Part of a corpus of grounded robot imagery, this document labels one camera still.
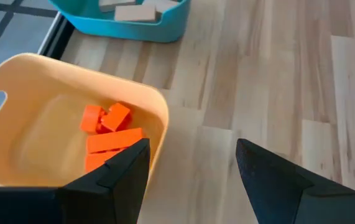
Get wooden block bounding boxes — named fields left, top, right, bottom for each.
left=98, top=0, right=137, bottom=13
left=142, top=0, right=180, bottom=14
left=114, top=3, right=157, bottom=24

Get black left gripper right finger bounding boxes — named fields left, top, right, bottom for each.
left=235, top=138, right=355, bottom=224

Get yellow plastic bin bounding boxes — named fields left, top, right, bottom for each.
left=0, top=52, right=170, bottom=200

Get teal plastic bin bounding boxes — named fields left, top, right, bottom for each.
left=48, top=0, right=192, bottom=44

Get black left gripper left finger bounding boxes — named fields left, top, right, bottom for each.
left=0, top=138, right=151, bottom=224

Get orange toy brick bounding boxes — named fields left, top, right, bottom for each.
left=80, top=105, right=105, bottom=134
left=100, top=102, right=132, bottom=133
left=84, top=147, right=127, bottom=174
left=86, top=127, right=145, bottom=154

